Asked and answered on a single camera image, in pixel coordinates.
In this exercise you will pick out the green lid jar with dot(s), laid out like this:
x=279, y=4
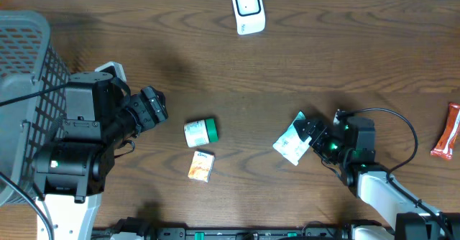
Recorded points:
x=198, y=133

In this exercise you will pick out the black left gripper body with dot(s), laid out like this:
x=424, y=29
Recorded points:
x=124, y=120

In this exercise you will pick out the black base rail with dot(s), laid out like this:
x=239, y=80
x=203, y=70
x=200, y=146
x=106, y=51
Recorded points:
x=136, y=228

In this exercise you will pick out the grey plastic basket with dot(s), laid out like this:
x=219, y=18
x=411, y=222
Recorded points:
x=29, y=64

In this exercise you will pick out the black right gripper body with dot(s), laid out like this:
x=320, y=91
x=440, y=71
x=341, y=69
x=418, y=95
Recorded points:
x=333, y=150

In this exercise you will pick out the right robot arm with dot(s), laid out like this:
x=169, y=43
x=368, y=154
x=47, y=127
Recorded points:
x=408, y=216

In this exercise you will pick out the orange tissue pack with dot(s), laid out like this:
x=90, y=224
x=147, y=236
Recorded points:
x=201, y=166

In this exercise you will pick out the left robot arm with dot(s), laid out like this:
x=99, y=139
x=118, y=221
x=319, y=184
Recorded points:
x=101, y=116

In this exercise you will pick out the red snack packet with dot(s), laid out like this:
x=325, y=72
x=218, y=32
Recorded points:
x=445, y=145

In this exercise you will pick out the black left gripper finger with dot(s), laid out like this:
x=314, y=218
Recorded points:
x=154, y=101
x=144, y=111

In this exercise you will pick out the teal wet wipes pack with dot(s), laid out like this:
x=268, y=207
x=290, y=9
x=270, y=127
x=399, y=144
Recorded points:
x=289, y=144

